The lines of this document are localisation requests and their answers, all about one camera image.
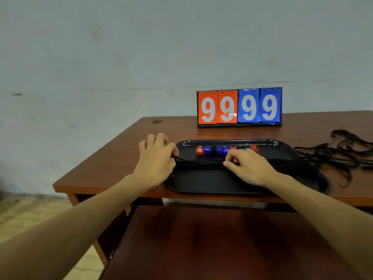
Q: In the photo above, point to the person's left hand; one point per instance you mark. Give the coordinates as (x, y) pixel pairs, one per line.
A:
(154, 166)

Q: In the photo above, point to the person's right hand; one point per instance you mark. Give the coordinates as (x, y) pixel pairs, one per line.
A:
(253, 169)

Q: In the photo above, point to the pile of black laces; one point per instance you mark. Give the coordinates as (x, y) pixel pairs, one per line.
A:
(303, 169)

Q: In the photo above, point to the black plastic tray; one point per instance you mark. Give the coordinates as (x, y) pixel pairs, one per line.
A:
(204, 183)

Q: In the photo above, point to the pull-out wooden desk shelf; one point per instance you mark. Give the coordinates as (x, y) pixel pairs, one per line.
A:
(233, 247)

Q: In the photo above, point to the person's right forearm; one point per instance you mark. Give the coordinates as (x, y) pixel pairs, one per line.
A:
(326, 218)

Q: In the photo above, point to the person's left forearm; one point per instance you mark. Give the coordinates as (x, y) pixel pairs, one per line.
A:
(58, 239)

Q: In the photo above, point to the brown wooden desk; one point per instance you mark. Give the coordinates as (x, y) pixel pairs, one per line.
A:
(116, 160)

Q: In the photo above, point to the orange and blue flip scoreboard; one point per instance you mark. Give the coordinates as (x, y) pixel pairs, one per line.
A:
(239, 107)

